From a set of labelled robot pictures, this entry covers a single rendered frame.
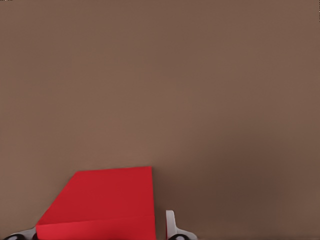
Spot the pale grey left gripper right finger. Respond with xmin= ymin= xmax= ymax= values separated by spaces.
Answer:
xmin=165 ymin=210 xmax=198 ymax=240

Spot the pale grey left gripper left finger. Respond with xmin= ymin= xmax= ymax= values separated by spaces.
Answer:
xmin=1 ymin=226 xmax=39 ymax=240

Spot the red wooden cube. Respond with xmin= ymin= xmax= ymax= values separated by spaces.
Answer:
xmin=35 ymin=166 xmax=157 ymax=240

